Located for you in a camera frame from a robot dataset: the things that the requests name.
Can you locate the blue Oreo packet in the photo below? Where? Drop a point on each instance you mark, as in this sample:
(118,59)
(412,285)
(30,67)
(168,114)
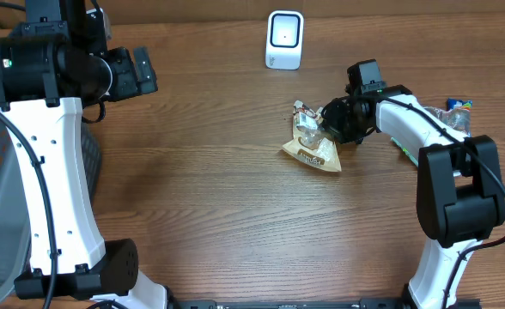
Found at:
(452,104)

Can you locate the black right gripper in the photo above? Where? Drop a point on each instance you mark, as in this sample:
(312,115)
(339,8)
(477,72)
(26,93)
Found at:
(332,124)

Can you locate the green Haribo candy bag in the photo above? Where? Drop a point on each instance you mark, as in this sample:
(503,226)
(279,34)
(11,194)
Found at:
(456,118)

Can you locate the brown cookie bag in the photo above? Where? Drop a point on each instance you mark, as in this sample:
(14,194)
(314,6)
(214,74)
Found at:
(311,145)

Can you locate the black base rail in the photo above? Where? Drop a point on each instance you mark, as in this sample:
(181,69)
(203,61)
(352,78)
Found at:
(367,303)

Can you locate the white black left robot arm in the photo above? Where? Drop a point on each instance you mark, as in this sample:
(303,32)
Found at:
(52,66)

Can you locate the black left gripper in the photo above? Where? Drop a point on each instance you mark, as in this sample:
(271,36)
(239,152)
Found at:
(131,86)

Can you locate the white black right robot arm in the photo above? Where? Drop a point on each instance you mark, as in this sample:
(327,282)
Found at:
(460,194)

